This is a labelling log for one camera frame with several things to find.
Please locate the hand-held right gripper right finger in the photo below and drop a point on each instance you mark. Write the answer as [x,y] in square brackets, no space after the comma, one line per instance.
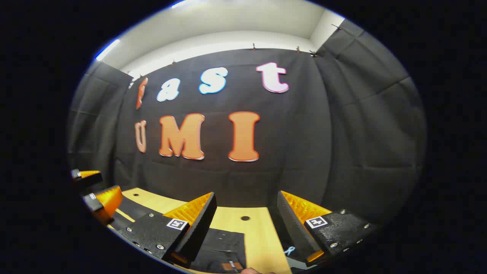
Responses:
[295,228]

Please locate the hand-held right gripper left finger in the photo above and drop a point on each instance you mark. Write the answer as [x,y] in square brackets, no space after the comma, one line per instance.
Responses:
[198,228]

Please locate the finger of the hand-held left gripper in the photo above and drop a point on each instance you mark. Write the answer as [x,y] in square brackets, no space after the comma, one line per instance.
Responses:
[108,201]
[87,179]

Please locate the dark grey jeans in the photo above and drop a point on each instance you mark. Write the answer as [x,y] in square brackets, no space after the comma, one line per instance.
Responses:
[220,247]

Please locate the black backdrop cloth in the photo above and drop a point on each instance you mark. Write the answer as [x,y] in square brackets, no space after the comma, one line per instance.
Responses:
[304,133]

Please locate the ceiling light strip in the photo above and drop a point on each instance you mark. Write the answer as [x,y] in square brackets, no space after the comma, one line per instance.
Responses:
[178,4]
[107,49]

